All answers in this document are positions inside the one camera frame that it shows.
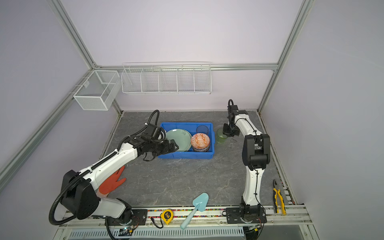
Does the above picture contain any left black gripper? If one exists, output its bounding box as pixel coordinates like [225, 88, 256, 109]
[149, 139, 179, 157]

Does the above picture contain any green glass cup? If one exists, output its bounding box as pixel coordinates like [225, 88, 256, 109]
[216, 128, 228, 144]

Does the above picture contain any green rimmed bottom plate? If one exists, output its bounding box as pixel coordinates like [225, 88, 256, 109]
[166, 129, 192, 152]

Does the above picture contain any orange patterned bowl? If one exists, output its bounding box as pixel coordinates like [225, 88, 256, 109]
[191, 133, 211, 152]

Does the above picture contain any amber glass cup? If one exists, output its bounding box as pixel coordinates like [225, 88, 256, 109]
[196, 125, 209, 135]

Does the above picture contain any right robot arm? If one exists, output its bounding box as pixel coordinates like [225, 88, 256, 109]
[223, 99, 271, 224]

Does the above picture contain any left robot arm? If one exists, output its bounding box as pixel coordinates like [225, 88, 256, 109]
[48, 110, 179, 226]

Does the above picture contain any blue plastic bin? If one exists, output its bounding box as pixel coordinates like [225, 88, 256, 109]
[159, 122, 216, 160]

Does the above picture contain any red work glove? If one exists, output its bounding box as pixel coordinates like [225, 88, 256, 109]
[97, 166, 126, 198]

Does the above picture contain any yellow tape measure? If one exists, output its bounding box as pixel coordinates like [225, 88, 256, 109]
[160, 209, 174, 225]

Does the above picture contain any teal plastic shovel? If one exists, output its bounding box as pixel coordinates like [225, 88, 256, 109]
[180, 193, 209, 230]

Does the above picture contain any white mesh basket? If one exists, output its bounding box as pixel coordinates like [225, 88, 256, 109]
[74, 70, 121, 111]

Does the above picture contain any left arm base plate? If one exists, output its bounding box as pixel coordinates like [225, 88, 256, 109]
[107, 209, 148, 227]

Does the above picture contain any white wire rack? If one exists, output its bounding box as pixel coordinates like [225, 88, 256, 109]
[121, 62, 212, 95]

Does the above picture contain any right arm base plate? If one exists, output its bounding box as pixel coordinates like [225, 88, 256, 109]
[224, 206, 267, 224]

